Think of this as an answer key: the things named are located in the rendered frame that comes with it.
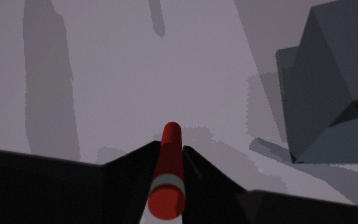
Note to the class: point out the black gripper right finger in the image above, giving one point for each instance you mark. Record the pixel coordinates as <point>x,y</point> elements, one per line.
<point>211,197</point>

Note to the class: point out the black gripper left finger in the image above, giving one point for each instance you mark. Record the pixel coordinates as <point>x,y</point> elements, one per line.
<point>43,190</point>

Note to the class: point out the dark red peg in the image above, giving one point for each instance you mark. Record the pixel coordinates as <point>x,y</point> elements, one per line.
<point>167,193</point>

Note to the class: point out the dark grey flat panel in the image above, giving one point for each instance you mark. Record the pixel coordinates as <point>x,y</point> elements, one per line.
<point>319,86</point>

